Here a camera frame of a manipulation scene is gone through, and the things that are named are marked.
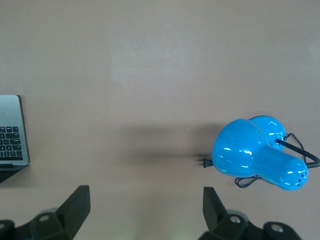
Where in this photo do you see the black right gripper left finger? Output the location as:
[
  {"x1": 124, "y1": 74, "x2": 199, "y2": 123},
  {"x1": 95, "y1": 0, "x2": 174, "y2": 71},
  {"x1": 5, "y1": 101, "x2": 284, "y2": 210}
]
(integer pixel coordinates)
[{"x1": 0, "y1": 184, "x2": 91, "y2": 240}]

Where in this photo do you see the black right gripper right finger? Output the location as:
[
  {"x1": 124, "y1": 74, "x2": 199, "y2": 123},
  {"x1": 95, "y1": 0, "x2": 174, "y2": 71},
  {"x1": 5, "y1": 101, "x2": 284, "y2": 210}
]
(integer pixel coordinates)
[{"x1": 198, "y1": 186, "x2": 301, "y2": 240}]

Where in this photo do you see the grey laptop computer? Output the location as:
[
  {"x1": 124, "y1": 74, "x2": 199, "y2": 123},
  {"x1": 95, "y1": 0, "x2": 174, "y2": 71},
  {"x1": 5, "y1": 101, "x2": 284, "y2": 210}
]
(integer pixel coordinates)
[{"x1": 0, "y1": 94, "x2": 31, "y2": 185}]

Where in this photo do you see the blue desk lamp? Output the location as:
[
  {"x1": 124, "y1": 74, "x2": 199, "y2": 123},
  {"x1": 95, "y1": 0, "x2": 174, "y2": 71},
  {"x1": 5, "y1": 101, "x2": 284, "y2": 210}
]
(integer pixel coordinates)
[{"x1": 211, "y1": 114, "x2": 320, "y2": 192}]

